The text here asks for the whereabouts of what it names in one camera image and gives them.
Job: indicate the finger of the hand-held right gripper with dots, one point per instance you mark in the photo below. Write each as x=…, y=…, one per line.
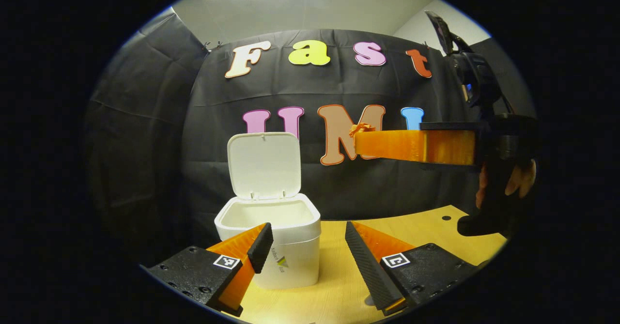
x=397, y=145

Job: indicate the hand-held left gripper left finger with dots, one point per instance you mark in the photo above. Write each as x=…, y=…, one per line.
x=261, y=246

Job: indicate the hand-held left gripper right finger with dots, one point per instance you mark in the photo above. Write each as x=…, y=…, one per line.
x=368, y=270

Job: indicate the white desktop garbage bin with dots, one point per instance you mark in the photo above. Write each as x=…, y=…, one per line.
x=290, y=246

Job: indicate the orange paper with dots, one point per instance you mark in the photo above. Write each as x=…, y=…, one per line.
x=361, y=129

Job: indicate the black backdrop cloth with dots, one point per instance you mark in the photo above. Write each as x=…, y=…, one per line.
x=145, y=145

